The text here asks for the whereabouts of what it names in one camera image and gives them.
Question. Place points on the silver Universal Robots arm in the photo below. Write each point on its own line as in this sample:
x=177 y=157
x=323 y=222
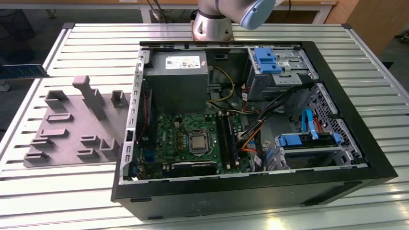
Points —
x=211 y=24

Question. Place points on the black RAM slot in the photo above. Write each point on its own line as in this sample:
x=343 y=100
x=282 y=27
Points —
x=221 y=134

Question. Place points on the black CPU socket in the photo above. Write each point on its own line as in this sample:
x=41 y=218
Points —
x=199 y=132

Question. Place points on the silver CPU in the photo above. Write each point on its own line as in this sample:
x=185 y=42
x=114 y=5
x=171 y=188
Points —
x=198 y=143

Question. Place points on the grey power supply unit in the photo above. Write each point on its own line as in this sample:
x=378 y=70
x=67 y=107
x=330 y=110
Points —
x=177 y=91

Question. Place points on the green motherboard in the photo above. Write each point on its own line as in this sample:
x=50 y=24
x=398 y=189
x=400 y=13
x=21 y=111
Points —
x=170 y=134

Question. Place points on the black graphics card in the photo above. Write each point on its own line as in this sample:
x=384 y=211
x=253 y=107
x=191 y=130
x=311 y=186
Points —
x=193 y=169

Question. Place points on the disk with blue carrier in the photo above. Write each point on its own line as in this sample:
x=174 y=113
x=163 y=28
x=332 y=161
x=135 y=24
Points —
x=291 y=140

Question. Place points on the silver drive cage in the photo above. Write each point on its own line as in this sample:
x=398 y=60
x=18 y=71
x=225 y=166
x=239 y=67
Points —
x=288 y=81

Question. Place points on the blue drive latch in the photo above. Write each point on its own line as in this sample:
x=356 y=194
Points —
x=267 y=60

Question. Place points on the black open PC case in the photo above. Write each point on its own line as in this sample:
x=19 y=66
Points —
x=225 y=198

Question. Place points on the silver disk bay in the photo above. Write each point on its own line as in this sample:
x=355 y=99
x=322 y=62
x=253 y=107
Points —
x=314 y=155

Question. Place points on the grey parts rack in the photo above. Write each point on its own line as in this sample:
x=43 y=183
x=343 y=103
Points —
x=81 y=119

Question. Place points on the white plastic object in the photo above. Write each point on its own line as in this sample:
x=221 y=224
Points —
x=5 y=86

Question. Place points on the wooden cabinet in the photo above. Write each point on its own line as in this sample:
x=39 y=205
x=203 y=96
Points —
x=371 y=21

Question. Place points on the black mesh bin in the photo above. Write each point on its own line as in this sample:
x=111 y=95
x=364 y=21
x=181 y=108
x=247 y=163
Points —
x=17 y=36

